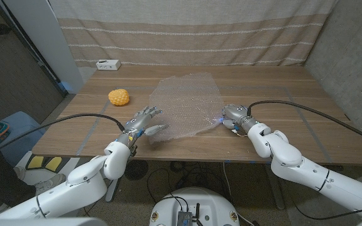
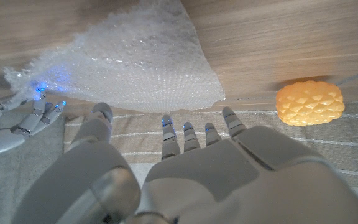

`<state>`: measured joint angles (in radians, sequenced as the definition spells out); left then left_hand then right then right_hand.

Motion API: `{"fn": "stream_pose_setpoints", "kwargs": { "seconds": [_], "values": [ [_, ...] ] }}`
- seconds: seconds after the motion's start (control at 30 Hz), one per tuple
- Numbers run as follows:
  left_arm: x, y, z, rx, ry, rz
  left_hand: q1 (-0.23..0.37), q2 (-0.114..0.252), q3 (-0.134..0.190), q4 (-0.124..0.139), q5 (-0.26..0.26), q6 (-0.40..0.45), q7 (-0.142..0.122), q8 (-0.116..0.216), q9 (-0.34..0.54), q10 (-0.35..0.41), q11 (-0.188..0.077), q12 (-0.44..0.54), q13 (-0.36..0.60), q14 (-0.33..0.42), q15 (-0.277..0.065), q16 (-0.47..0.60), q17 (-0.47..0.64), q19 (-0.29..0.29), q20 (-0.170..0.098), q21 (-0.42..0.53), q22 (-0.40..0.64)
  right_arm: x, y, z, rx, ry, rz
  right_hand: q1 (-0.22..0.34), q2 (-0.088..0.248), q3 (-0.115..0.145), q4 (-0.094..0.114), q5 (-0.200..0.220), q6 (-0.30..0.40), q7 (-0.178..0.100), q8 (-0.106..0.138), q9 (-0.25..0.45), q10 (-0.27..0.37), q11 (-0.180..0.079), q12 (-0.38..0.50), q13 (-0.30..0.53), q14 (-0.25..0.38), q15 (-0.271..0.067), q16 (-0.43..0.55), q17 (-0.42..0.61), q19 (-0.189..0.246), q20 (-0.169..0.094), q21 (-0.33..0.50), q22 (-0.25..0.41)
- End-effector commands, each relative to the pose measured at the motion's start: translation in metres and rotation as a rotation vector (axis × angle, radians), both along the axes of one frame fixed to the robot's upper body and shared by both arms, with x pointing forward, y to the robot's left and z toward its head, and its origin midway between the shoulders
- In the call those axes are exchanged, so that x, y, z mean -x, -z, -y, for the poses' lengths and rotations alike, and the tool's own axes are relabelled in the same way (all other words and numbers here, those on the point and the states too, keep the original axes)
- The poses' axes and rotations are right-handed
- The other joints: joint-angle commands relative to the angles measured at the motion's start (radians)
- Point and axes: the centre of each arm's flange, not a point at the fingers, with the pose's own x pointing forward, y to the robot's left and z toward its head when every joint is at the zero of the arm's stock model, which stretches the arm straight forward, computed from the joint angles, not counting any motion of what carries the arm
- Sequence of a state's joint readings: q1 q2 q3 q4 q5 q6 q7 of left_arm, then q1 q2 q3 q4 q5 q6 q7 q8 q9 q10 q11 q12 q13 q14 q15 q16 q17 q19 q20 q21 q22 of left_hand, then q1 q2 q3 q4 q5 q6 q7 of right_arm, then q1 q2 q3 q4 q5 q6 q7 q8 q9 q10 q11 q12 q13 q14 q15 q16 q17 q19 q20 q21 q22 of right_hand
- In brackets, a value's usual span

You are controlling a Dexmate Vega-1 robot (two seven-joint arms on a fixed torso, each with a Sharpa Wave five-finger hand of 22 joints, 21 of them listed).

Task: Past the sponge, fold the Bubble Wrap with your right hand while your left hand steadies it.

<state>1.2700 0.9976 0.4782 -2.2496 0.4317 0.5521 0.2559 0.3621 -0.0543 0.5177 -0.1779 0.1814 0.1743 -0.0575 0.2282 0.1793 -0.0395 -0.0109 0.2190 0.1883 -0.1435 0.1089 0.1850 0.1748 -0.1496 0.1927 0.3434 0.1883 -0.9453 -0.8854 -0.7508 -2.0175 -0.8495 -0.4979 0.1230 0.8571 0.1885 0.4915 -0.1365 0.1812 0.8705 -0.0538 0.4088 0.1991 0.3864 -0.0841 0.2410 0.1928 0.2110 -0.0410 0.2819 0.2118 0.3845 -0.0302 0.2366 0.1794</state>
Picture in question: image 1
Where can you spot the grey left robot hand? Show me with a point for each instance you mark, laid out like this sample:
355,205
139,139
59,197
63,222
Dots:
137,124

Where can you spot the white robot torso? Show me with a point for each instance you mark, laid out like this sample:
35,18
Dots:
209,204

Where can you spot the grey electronics module on torso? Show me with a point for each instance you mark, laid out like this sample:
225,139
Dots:
184,218

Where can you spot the blue plastic bin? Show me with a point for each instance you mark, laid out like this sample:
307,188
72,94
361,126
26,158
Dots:
20,125

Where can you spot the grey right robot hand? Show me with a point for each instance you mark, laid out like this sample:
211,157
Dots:
237,114

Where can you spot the white table leg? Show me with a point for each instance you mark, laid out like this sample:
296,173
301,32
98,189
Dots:
111,191

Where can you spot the beige striped curtain backdrop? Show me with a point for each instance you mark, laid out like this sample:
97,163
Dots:
184,37

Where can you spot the white sneaker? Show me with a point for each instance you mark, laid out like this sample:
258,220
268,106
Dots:
50,183

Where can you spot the grey table leg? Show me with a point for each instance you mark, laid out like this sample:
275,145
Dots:
278,194

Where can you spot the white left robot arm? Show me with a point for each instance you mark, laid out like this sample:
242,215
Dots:
83,185

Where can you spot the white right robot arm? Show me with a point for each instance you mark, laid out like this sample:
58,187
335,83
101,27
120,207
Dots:
294,163

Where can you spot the yellow bumpy sponge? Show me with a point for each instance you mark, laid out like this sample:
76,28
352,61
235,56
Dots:
118,97

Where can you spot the clear bubble wrap sheet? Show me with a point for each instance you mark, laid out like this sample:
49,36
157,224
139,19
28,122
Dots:
187,103

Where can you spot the white power strip box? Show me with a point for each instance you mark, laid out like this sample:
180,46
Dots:
108,64

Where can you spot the white door frame pillar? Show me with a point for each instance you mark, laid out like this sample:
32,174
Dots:
49,47

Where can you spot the round black floor fan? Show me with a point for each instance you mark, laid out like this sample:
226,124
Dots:
138,171

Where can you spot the white base with yellow pads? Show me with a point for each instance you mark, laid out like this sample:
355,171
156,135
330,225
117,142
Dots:
36,161

